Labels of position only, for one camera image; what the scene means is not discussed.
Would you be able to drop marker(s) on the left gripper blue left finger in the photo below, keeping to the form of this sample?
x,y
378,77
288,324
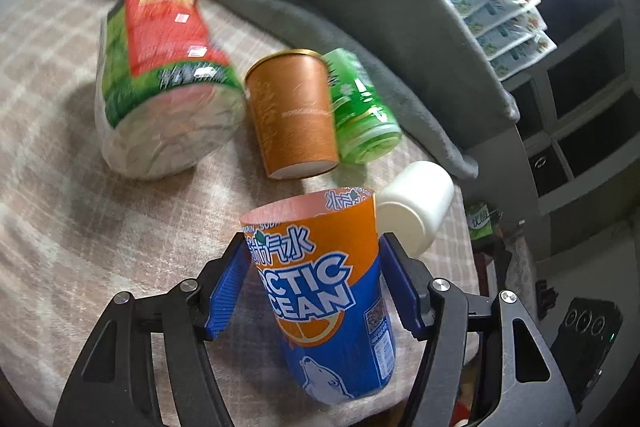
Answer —
x,y
112,382

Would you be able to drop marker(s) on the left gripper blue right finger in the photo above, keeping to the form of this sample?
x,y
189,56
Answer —
x,y
519,383

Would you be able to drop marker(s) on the blue orange Arctic Ocean cup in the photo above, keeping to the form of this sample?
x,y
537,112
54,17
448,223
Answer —
x,y
317,258

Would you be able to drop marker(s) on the white plastic cup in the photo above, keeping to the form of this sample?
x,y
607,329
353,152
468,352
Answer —
x,y
414,204

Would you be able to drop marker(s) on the orange paper cup near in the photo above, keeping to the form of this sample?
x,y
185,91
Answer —
x,y
289,98

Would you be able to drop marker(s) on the black device with dials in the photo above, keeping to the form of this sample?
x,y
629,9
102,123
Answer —
x,y
585,336

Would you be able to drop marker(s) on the green paper shopping bag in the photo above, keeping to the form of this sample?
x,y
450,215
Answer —
x,y
481,219

